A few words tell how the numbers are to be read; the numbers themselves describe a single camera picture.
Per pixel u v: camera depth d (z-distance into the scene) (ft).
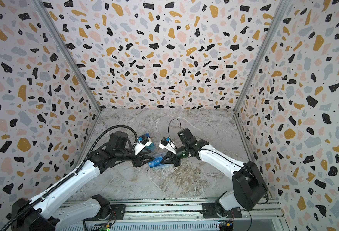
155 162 2.41
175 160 2.23
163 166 2.94
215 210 2.20
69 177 1.49
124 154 2.02
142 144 2.07
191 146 2.09
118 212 2.40
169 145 2.20
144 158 2.13
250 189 1.41
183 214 2.42
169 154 2.29
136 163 2.13
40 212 1.25
